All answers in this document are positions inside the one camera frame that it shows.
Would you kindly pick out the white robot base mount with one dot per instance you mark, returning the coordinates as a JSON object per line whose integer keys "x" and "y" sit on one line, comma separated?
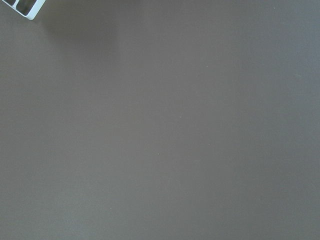
{"x": 26, "y": 8}

